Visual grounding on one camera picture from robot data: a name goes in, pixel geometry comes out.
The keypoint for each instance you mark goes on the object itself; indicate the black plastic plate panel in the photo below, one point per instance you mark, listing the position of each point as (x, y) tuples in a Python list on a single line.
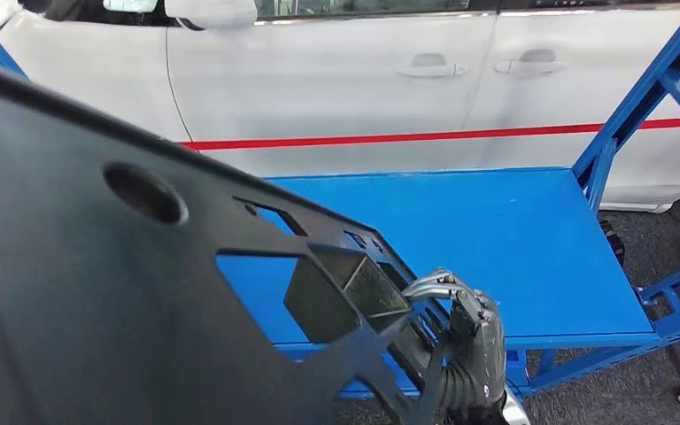
[(111, 322)]

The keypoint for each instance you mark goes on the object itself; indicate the white car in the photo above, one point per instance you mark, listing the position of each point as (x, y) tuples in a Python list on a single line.
[(316, 88)]

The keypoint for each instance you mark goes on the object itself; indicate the black ribbed wheel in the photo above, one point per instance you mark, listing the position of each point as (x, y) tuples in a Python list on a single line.
[(613, 243)]

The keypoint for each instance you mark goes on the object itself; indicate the blue steel shelf rack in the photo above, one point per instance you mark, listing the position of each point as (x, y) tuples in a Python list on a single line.
[(492, 264)]

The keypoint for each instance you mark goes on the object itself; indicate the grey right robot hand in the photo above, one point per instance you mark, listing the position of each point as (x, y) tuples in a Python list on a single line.
[(483, 346)]

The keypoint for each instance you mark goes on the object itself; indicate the red barrier belt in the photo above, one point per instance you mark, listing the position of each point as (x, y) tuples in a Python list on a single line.
[(375, 139)]

